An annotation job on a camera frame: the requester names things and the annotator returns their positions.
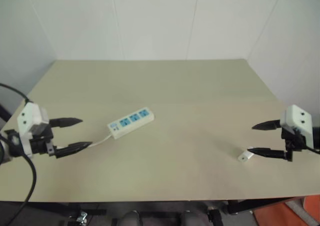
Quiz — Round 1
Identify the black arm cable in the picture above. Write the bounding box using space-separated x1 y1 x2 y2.
303 145 320 155
0 83 39 225

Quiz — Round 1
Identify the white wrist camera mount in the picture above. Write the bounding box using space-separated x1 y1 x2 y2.
16 102 49 159
279 104 315 150

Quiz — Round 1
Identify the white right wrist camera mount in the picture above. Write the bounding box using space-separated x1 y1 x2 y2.
279 104 315 150

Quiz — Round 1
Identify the white power strip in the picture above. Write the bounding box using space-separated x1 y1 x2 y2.
107 106 155 140

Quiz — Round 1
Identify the white cable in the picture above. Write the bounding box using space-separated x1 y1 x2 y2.
87 133 113 148

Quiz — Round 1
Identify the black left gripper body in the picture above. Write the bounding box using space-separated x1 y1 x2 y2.
28 125 62 159

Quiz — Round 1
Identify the orange object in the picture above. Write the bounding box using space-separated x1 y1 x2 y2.
251 195 320 226

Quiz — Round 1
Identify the silver metal clamp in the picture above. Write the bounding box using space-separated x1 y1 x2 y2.
76 210 89 224

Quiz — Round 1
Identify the white plug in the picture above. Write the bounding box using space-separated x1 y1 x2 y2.
237 146 255 163

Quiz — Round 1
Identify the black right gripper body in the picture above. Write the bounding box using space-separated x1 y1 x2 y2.
281 127 311 162

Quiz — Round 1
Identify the dark bar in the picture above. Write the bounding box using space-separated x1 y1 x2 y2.
0 103 12 124

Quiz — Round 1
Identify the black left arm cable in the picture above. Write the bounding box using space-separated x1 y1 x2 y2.
0 83 39 225

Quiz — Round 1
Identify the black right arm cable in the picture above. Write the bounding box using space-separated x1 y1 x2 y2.
303 145 320 155

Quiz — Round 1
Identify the dark rounded shape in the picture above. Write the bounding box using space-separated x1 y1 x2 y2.
119 210 141 226

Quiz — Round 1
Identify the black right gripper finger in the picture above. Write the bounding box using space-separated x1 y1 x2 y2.
247 147 288 160
251 119 283 132

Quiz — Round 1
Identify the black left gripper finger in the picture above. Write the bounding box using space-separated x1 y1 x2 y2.
48 117 84 129
55 141 94 160

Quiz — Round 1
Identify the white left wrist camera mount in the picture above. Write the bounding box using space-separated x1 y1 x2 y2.
16 102 49 159

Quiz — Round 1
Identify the grey strap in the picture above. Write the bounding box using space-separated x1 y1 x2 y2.
284 200 320 226

